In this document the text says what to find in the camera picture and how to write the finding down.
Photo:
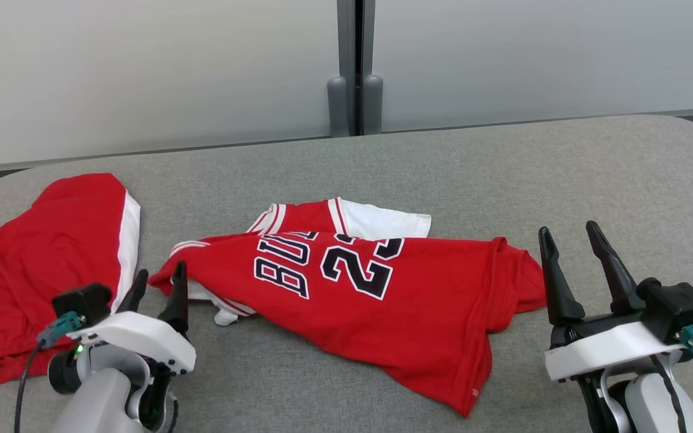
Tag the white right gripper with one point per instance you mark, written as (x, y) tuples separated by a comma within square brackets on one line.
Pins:
[(599, 352)]

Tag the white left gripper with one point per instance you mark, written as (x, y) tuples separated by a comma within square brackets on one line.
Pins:
[(136, 337)]

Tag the red basketball jersey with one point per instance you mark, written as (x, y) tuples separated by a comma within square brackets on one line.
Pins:
[(418, 307)]

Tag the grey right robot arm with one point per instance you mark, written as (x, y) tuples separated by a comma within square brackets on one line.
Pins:
[(653, 403)]

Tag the red shorts with white stripe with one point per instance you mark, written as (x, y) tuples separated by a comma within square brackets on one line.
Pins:
[(33, 270)]

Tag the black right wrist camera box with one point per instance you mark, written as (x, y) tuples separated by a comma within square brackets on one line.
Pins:
[(677, 310)]

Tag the grey partition post with feet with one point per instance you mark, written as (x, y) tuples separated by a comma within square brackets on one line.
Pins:
[(355, 66)]

